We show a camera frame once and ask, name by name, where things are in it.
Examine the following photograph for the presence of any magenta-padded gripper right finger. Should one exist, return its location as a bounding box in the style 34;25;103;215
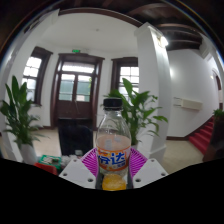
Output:
128;146;169;190

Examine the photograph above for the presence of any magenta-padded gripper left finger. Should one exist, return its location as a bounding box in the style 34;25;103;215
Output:
58;147;100;190

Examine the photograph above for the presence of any clear orange drink bottle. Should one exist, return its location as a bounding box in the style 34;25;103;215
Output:
95;97;132;192

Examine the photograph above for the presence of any green box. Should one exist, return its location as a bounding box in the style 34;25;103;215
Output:
37;154;63;170

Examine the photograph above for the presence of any black chair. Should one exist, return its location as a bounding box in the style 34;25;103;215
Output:
57;117;95;157

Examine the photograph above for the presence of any red carpeted staircase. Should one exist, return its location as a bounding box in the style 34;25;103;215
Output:
187;116;216;155

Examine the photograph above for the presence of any potted plant in white pot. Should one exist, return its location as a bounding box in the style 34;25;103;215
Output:
103;77;169;151
0;75;43;165

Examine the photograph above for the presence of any dark wooden double door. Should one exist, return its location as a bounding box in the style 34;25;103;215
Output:
49;53;106;130

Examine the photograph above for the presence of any small potted plant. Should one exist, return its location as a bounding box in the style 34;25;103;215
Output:
212;108;224;122

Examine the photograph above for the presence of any dark wood framed window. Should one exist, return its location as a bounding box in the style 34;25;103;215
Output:
110;56;140;101
21;46;54;107

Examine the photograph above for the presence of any wall lamp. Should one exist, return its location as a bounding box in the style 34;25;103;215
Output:
159;35;170;48

